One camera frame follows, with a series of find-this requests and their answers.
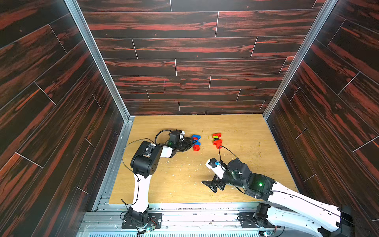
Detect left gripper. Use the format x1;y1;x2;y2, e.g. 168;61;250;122
174;137;196;153

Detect long red lego brick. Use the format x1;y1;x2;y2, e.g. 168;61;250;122
213;139;223;149
212;133;222;139

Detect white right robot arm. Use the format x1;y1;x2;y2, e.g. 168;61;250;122
203;158;354;237

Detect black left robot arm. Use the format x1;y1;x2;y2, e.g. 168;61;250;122
125;137;197;226

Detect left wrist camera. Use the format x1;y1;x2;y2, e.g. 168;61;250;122
169;129;185;143

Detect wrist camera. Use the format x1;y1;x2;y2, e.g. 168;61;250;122
206;158;225;179
169;129;185;143

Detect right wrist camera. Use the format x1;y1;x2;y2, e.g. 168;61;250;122
206;158;225;179

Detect black right camera cable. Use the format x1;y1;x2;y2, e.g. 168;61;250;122
218;145;240;166

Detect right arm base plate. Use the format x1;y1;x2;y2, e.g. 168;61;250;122
237;212;281;229

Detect aluminium front rail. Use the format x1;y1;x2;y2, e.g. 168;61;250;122
79;201;326;237

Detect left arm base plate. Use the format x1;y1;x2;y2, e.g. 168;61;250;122
121;213;162;231

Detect aluminium corner post left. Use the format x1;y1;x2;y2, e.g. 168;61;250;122
64;0;131;120

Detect aluminium corner post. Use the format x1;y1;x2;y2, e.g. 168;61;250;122
64;0;131;120
263;0;338;121

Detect aluminium corner post right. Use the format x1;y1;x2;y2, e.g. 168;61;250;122
263;0;338;121

